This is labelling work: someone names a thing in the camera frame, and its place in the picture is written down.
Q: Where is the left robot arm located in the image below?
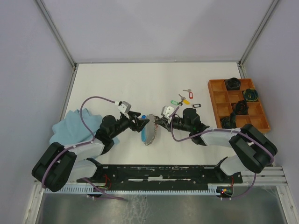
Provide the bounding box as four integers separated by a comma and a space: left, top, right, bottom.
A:
31, 111, 149, 192

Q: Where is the light blue cable duct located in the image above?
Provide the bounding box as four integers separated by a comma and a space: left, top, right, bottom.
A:
44, 185, 222, 194

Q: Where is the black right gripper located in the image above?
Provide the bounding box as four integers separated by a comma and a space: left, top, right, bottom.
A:
155, 116, 192, 133

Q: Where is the green key tag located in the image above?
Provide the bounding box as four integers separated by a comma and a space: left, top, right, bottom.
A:
171, 100, 178, 105

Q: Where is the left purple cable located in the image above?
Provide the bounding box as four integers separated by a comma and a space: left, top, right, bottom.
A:
41, 96, 121, 189

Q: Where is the black orange scrunchie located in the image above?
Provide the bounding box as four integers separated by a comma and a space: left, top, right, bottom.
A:
232, 100, 249, 115

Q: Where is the purple cable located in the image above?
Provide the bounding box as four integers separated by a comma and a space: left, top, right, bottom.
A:
169, 106, 275, 164
41, 96, 121, 189

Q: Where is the black scrunchie top compartment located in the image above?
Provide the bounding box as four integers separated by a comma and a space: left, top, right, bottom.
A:
225, 77, 241, 91

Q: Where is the yellow key tag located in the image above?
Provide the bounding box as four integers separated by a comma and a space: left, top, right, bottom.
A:
183, 99, 190, 105

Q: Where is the wooden compartment tray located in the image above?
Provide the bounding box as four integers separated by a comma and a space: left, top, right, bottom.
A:
208, 78, 271, 133

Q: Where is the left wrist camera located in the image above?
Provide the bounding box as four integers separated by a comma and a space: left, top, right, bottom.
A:
115, 101, 131, 114

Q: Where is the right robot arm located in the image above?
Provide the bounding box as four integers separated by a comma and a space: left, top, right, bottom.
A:
155, 106, 278, 182

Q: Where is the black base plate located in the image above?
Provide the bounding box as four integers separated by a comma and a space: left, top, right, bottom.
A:
89, 164, 243, 184

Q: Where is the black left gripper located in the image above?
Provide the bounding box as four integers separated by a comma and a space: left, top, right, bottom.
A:
110, 111, 150, 139

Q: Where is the green yellow scrunchie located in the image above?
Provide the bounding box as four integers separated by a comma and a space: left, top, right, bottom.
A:
242, 88, 259, 102

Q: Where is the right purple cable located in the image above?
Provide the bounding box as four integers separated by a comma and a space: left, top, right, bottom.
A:
169, 106, 275, 164

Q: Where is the light blue cloth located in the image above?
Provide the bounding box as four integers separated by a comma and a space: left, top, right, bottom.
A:
50, 108, 120, 150

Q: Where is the light blue handle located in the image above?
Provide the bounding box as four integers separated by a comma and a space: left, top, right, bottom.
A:
141, 128, 147, 142

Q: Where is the dark floral scrunchie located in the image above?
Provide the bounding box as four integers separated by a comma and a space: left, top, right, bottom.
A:
221, 115, 236, 129

